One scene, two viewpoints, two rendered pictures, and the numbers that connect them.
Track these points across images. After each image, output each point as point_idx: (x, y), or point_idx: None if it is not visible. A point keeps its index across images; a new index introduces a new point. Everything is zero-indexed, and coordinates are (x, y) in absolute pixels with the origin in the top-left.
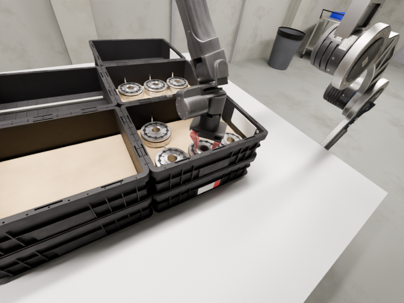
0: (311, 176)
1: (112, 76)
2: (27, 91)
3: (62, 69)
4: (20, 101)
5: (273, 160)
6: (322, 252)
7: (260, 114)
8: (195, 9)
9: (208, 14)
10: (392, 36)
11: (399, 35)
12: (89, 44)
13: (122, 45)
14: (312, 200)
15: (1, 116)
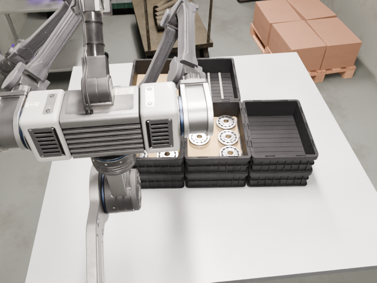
0: None
1: (238, 110)
2: (232, 80)
3: (237, 84)
4: (230, 81)
5: (123, 219)
6: (51, 196)
7: (189, 260)
8: (146, 72)
9: (146, 78)
10: (89, 211)
11: (86, 230)
12: (288, 99)
13: (302, 124)
14: (74, 219)
15: (217, 76)
